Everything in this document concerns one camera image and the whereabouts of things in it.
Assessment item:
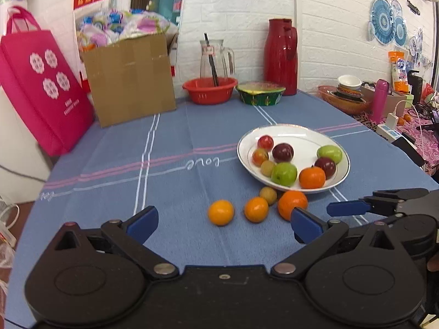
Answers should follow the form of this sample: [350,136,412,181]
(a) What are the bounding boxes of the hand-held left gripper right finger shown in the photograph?
[271,207,407,280]

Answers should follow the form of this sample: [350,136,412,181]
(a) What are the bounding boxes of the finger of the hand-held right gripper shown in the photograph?
[327,188,431,217]

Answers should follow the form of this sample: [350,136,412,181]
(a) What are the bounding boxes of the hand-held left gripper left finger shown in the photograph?
[55,206,179,280]

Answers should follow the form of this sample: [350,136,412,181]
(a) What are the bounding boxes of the orange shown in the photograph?
[277,190,309,221]
[298,166,326,190]
[208,199,235,227]
[244,196,269,223]

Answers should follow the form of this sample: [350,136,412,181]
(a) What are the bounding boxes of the dark red plum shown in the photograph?
[314,157,337,180]
[272,143,295,164]

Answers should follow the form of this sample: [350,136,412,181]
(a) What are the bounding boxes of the small yellowish fruit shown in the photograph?
[260,160,277,178]
[259,186,278,206]

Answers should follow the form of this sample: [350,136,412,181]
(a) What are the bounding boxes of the green apple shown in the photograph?
[316,145,343,165]
[271,162,298,187]

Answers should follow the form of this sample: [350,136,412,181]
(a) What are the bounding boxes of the white ceramic plate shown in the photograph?
[237,123,351,193]

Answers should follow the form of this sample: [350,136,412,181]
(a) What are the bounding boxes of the small red-brown fruit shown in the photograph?
[252,148,270,167]

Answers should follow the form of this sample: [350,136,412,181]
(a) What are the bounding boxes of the blue striped tablecloth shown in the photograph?
[7,89,439,329]

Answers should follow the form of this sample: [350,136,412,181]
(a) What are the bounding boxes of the black device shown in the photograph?
[393,139,426,169]

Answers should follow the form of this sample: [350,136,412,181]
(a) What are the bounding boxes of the white power strip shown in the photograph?
[376,123,407,143]

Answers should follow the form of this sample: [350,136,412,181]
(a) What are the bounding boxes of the patterned cloth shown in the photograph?
[353,108,439,175]

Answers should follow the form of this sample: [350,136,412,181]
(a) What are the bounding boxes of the pink bottle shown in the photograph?
[371,79,390,124]

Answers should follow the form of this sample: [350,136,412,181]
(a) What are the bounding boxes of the stacked dark bowls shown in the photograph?
[334,87,367,104]

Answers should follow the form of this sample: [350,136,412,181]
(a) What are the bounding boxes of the small cardboard box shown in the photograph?
[360,87,417,117]

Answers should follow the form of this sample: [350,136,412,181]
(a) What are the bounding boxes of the green instant noodle bowl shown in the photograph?
[235,81,286,107]

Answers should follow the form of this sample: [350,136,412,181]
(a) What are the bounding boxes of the black pump bottle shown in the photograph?
[407,70,424,105]

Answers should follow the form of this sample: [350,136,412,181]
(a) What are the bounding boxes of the red plastic basin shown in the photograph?
[182,77,238,105]

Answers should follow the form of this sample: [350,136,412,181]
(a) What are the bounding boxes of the orange and white package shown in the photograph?
[388,51,409,93]

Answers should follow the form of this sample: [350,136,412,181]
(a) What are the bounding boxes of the red thermos jug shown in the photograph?
[264,18,299,97]

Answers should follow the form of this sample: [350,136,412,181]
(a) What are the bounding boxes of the glass pitcher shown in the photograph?
[199,39,236,81]

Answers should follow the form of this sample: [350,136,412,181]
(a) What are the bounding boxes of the pink tote bag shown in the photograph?
[0,6,95,157]

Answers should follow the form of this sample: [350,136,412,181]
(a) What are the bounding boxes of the dark stick in pitcher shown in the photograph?
[204,33,220,87]

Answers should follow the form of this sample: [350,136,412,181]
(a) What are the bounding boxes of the small blue paper fan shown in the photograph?
[393,15,409,46]

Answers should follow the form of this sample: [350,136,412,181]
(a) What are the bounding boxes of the large blue paper fan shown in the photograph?
[371,0,396,44]

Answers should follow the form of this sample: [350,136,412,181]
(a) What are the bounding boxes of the floral cloth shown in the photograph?
[76,10,172,50]

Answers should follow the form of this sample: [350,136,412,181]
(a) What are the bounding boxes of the white cable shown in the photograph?
[394,101,431,167]

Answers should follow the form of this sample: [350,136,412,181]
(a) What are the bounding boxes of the wall picture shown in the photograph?
[130,0,184,28]

